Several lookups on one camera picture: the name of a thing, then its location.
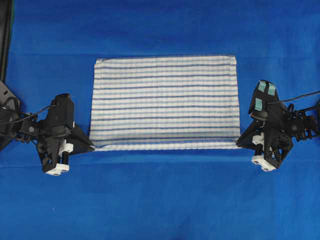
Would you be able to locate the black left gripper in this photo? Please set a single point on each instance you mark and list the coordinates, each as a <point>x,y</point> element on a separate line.
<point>54,145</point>

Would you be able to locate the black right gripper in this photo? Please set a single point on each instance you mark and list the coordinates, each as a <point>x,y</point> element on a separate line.
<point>271,143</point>

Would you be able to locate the blue striped white towel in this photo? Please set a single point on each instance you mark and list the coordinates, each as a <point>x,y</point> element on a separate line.
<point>165,103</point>

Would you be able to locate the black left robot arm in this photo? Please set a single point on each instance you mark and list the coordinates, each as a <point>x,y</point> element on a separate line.
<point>15,124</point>

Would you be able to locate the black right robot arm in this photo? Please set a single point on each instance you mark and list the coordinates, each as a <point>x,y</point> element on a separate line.
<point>297,124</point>

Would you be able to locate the blue table cloth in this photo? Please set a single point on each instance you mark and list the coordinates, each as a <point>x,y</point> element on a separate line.
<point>160,195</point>

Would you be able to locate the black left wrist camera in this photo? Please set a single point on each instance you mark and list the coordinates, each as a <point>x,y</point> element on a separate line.
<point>62,113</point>

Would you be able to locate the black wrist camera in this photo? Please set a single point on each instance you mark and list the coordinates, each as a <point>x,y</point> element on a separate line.
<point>62,113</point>
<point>265,92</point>

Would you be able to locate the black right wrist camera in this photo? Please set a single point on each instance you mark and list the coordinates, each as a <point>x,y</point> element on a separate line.
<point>265,92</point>

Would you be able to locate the black frame post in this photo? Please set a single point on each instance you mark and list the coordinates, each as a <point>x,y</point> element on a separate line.
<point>6,11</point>

